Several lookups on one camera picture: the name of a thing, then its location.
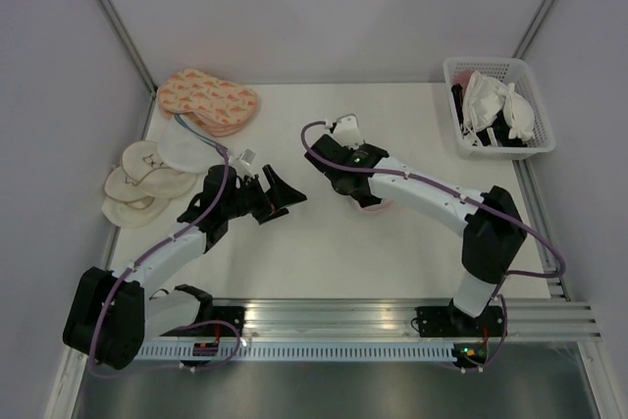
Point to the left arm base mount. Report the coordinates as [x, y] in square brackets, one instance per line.
[226, 320]

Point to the orange patterned laundry bags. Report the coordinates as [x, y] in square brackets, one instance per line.
[218, 106]

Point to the white slotted cable duct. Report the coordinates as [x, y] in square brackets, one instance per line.
[256, 350]

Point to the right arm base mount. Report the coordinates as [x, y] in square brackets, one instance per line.
[446, 321]

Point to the white blue trimmed mesh bag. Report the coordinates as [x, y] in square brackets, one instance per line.
[186, 148]

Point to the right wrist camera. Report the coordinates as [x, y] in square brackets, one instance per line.
[345, 131]

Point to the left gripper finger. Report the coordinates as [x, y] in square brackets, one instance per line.
[279, 193]
[272, 216]

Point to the beige round laundry bags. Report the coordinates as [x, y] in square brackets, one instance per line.
[142, 186]

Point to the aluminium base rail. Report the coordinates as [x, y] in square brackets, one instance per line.
[369, 319]

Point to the white bra in basket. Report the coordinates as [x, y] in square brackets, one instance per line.
[488, 103]

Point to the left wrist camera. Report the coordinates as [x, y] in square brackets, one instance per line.
[243, 163]

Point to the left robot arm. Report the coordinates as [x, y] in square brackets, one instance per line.
[115, 312]

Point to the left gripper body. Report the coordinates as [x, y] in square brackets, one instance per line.
[250, 199]

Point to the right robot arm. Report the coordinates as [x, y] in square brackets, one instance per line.
[487, 222]

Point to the white plastic basket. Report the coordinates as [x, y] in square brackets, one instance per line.
[457, 71]

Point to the pink trimmed mesh laundry bag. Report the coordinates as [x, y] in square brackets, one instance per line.
[375, 208]

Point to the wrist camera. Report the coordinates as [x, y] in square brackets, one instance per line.
[243, 163]
[345, 131]

